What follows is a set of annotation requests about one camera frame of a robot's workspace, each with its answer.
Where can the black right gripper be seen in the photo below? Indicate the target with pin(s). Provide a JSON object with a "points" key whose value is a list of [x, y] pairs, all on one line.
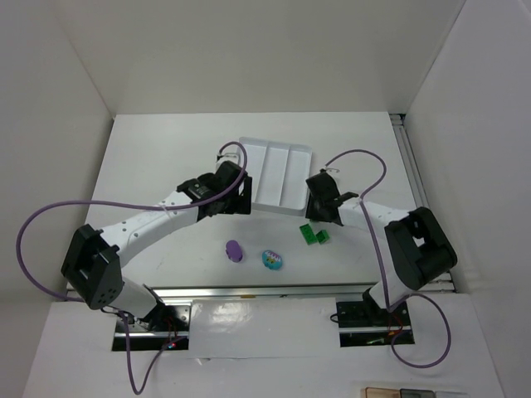
{"points": [[314, 203]]}

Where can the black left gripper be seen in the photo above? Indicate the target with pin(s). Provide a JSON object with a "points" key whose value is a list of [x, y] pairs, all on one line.
{"points": [[243, 196]]}

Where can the green sloped lego brick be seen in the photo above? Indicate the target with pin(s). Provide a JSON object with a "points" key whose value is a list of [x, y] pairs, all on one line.
{"points": [[322, 236]]}

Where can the purple rounded lego piece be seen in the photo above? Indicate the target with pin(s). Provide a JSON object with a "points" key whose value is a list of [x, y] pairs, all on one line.
{"points": [[234, 251]]}

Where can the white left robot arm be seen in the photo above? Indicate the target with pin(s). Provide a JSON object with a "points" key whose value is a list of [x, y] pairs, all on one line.
{"points": [[95, 259]]}

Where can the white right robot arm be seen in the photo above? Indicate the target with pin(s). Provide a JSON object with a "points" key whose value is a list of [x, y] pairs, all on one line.
{"points": [[412, 248]]}

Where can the green long lego brick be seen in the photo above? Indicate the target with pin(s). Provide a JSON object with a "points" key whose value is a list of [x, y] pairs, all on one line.
{"points": [[308, 234]]}

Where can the white three-compartment tray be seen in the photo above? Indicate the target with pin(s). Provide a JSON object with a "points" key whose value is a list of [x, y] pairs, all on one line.
{"points": [[279, 172]]}

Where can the brown box at edge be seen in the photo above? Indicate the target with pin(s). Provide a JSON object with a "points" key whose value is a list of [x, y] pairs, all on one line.
{"points": [[377, 392]]}

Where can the grey box at edge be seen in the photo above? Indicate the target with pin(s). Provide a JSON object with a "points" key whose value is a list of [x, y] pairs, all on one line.
{"points": [[416, 393]]}

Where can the aluminium front rail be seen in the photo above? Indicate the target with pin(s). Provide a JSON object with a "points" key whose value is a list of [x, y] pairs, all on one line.
{"points": [[265, 291]]}

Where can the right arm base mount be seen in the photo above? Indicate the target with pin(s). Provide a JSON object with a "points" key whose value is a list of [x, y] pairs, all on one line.
{"points": [[359, 328]]}

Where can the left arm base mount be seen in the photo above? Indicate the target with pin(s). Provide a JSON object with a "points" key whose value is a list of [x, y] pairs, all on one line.
{"points": [[168, 330]]}

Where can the aluminium side rail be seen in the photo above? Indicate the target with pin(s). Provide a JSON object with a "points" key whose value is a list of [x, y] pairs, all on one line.
{"points": [[443, 283]]}

